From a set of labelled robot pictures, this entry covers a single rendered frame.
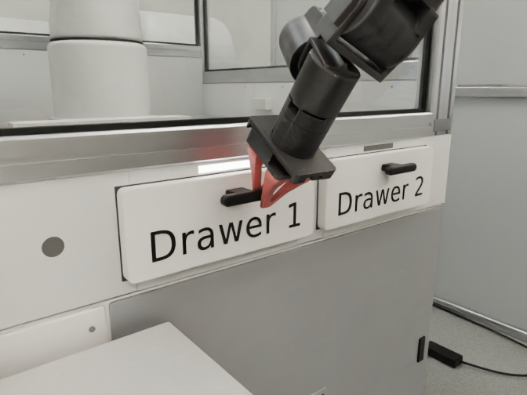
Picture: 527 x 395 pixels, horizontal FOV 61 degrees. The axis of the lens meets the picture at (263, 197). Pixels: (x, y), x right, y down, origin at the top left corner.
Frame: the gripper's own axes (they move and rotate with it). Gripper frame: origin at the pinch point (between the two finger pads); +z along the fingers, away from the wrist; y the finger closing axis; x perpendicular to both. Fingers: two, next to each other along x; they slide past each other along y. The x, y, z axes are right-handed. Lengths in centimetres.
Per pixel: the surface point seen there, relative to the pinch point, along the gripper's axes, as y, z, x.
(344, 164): 3.2, -0.5, -18.2
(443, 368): -27, 90, -113
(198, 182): 3.7, -0.5, 7.8
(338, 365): -16.9, 31.3, -21.3
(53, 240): 2.6, 4.4, 24.1
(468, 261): 2, 77, -159
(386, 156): 3.3, -0.9, -28.6
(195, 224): 0.7, 3.8, 8.4
